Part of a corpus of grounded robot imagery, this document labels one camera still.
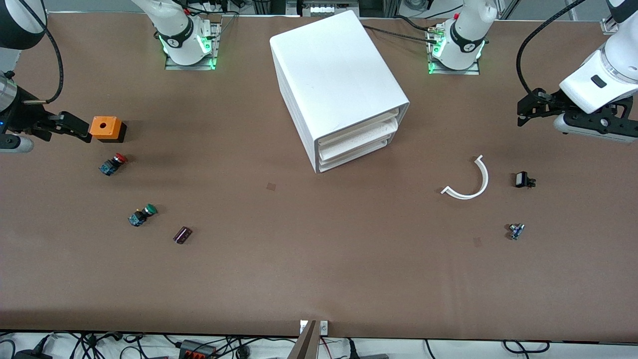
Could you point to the aluminium corner profile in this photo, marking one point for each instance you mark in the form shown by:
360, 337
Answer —
608, 26

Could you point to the white lowest cabinet drawer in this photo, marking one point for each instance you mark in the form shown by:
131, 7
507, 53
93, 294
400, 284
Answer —
359, 151

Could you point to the black power adapter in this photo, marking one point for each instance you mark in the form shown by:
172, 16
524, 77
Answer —
30, 355

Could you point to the white middle cabinet drawer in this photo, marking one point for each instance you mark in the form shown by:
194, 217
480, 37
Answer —
359, 140

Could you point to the white curved plastic bracket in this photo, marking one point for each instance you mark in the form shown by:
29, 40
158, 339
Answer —
486, 178

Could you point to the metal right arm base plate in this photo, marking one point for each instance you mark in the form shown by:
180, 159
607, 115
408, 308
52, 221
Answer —
172, 66

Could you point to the white table edge bracket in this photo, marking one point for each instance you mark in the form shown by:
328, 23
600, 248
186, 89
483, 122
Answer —
324, 327

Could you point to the orange box with hole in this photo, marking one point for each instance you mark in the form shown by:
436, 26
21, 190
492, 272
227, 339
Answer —
103, 127

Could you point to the white highest cabinet drawer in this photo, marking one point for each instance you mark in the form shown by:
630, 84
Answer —
359, 128

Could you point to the white drawer cabinet housing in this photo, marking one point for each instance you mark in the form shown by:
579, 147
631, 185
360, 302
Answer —
334, 70

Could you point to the black orange power strip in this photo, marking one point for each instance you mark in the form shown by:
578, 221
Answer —
197, 351

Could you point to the dark purple capacitor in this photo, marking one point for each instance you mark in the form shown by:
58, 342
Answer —
182, 235

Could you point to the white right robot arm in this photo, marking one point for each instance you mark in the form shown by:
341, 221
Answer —
179, 30

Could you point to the grey camera stand post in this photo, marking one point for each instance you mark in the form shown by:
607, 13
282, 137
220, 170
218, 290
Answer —
305, 346

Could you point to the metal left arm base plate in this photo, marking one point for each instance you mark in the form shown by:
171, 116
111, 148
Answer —
466, 72

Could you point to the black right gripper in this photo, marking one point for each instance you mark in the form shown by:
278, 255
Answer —
21, 113

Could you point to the small chrome valve fitting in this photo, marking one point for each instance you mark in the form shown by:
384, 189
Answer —
516, 232

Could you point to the green push button switch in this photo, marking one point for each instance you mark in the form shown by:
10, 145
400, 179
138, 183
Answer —
142, 215

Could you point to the red push button switch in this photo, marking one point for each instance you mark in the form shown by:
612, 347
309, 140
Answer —
110, 165

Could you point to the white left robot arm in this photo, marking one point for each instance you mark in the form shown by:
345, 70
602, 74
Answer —
598, 85

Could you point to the grey connector device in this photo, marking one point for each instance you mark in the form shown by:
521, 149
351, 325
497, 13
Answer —
324, 9

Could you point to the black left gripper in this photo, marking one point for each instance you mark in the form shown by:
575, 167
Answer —
549, 103

